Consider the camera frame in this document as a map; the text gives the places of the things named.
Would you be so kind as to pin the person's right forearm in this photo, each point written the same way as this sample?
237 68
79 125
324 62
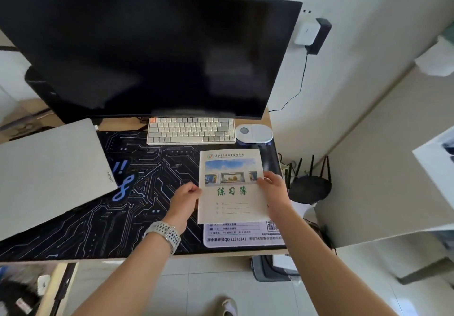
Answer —
326 266

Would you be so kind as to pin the exercise notebook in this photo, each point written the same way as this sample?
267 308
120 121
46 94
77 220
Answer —
230 202

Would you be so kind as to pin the black power adapter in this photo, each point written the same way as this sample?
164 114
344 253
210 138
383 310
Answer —
321 37

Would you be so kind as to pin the white mouse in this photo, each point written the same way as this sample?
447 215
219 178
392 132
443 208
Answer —
255 134

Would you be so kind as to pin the person's left hand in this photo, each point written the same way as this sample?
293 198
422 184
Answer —
182 205

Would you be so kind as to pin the wooden drawer white front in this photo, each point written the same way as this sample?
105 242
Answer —
60 287

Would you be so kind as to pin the white socket adapter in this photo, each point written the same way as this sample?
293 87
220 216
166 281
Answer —
306 33

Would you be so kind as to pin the white shelf desk unit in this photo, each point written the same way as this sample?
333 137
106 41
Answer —
390 166

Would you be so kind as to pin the black monitor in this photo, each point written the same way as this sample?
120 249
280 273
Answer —
142 49

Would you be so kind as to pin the black printer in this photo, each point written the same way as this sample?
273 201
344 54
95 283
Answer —
262 269

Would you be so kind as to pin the white perforated wristwatch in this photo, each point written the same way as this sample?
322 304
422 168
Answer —
163 236

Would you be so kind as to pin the white mechanical keyboard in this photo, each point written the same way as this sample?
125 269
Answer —
191 131

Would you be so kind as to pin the black router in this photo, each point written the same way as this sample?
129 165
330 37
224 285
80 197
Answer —
310 188

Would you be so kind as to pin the silver laptop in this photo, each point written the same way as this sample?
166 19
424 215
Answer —
46 170

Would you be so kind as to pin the brown-framed cork pin board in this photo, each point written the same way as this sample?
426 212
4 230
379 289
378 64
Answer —
7 39

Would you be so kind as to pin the beige slipper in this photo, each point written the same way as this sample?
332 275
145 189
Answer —
228 307

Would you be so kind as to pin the black circuit-print desk mat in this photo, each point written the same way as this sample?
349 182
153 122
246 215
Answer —
152 184

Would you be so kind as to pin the person's right hand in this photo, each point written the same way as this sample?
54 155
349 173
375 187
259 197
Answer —
278 195

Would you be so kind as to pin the white paper on printer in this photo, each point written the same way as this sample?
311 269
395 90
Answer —
283 264

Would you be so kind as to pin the person's left forearm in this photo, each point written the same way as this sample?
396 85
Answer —
127 280

